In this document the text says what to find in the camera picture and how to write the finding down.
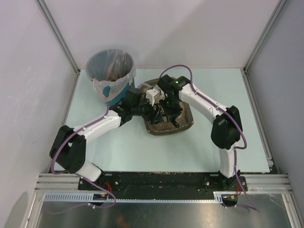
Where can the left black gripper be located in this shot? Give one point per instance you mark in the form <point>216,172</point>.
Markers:
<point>153,111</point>

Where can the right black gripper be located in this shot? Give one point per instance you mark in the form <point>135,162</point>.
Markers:
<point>172,113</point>

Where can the brown litter box tray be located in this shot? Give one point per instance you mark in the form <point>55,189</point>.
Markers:
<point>165,128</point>

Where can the clear plastic bin liner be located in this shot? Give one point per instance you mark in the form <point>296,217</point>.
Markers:
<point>109,71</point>

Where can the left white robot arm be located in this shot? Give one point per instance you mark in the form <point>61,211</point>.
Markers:
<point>69,147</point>

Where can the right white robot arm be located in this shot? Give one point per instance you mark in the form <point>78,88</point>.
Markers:
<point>226,133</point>

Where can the cat litter pellets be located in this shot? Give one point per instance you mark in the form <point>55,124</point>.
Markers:
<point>145,86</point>

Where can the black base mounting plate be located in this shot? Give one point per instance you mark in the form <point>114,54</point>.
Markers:
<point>161,185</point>

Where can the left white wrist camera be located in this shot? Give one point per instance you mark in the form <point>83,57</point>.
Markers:
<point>152,94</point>

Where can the aluminium frame rail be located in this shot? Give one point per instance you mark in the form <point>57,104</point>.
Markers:
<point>268,183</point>

